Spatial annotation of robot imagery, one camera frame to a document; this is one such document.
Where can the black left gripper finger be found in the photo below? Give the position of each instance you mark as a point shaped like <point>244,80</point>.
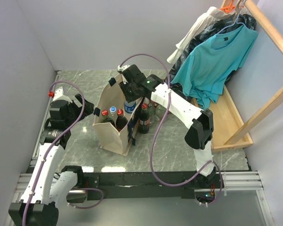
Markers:
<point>89,108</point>
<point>80,98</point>

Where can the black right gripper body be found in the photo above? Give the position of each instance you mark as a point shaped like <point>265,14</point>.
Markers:
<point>129,91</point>

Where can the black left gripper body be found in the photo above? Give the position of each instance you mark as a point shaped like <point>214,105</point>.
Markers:
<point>73,110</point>

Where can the cola bottle red cap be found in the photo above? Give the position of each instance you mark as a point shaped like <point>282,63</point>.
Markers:
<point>143,126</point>
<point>121,121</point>
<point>106,118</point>

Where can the pocari bottle blue cap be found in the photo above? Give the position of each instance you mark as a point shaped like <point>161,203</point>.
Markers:
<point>129,106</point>
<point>113,113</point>

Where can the beige canvas tote bag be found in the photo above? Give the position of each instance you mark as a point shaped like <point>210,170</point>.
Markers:
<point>110,138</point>

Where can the clear green-capped glass bottle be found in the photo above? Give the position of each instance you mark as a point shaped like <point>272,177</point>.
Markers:
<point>152,113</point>

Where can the cola bottle red cap front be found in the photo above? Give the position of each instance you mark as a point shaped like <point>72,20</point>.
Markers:
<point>121,121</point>

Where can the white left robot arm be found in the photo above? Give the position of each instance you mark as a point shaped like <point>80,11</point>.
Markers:
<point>38,206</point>

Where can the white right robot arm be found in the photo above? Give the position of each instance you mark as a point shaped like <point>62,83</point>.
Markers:
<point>198,122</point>

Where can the turquoise t-shirt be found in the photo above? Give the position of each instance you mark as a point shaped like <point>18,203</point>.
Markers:
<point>205,70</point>

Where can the white garment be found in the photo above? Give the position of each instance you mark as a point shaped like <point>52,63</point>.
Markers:
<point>212,15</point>

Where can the orange hanger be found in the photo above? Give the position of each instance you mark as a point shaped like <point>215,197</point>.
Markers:
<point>227,6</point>

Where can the dark floral shirt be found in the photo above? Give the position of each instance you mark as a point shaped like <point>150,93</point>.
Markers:
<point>200,38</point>

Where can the light blue hanger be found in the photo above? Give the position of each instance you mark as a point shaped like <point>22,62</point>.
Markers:
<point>234,21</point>

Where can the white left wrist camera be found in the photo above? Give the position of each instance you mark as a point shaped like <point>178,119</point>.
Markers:
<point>58,94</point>

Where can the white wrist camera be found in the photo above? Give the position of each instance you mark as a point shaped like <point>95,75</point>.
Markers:
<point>120,68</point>
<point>58,94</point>

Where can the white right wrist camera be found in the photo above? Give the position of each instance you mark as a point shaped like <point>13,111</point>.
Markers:
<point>120,68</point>

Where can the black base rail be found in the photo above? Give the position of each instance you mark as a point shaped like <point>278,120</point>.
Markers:
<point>116,185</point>

